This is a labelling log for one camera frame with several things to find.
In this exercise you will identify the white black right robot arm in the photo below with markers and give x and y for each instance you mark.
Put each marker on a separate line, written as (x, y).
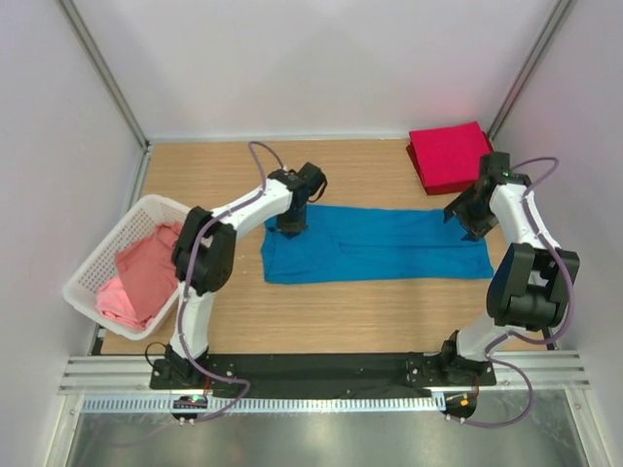
(531, 295)

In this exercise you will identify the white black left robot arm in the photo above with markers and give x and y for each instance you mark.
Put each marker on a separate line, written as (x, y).
(204, 257)

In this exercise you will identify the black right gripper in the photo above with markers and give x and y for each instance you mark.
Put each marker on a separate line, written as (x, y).
(476, 229)

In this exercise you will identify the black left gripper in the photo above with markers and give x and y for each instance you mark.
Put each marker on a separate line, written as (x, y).
(291, 230)

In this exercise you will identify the folded dark red t shirt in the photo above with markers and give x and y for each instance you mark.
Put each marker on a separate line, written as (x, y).
(438, 187)

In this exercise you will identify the salmon t shirt in basket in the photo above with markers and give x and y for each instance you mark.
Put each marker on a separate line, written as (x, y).
(147, 272)

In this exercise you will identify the white slotted cable duct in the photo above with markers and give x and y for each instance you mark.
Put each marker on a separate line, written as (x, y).
(170, 403)

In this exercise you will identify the pink t shirt in basket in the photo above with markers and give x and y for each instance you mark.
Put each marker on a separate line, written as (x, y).
(112, 302)

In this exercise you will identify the aluminium rail frame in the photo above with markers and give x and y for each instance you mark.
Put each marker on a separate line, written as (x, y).
(552, 369)

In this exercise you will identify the white perforated plastic basket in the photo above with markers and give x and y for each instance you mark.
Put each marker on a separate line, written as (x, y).
(141, 220)

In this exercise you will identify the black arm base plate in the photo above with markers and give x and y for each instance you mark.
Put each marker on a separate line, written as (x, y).
(275, 372)

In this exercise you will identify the blue t shirt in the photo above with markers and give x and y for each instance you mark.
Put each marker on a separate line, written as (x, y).
(344, 243)

